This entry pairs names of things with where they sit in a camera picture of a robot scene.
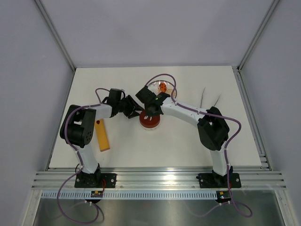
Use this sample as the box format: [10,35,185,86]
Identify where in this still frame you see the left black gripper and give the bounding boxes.
[117,95,144,119]

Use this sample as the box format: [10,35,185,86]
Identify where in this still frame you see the red lunch box lid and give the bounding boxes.
[138,110,161,128]

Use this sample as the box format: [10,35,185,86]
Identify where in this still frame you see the steel lunch box bowl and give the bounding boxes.
[138,110,161,130]

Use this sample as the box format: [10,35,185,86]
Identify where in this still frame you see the metal food tongs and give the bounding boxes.
[200,87,222,109]

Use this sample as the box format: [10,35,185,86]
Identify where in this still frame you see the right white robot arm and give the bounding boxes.
[135,86,230,188]

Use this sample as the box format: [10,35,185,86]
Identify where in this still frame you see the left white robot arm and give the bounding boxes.
[60,89,143,188]

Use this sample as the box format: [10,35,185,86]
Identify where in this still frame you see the white patterned plate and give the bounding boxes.
[148,80,177,98]

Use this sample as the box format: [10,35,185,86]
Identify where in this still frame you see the orange carrot piece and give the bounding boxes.
[159,82,167,93]

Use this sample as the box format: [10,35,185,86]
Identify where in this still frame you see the yellow wooden block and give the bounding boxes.
[95,119,110,152]

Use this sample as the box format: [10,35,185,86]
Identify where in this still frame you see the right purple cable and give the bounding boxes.
[145,73,253,217]

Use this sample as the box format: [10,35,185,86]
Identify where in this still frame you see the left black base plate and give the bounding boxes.
[74,173,117,188]

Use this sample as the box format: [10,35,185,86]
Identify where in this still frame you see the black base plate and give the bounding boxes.
[74,173,117,188]
[196,172,242,188]

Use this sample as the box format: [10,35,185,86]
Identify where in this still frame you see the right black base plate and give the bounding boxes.
[196,172,242,188]

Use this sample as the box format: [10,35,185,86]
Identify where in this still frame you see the aluminium front rail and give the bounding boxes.
[31,167,286,190]

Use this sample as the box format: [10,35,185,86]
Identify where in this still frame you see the aluminium rail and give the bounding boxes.
[232,66,274,171]
[31,167,286,190]

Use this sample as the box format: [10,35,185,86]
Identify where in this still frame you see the perforated cable tray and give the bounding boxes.
[41,190,217,200]

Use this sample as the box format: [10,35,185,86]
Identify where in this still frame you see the right side aluminium rail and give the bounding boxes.
[232,66,274,171]

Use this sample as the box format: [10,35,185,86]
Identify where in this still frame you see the left aluminium frame post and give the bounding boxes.
[33,0,76,73]

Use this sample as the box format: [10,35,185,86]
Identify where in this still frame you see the aluminium frame post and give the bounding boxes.
[237,0,281,73]
[33,0,76,73]

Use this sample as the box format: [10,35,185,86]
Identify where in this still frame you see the right aluminium frame post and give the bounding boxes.
[237,0,281,73]

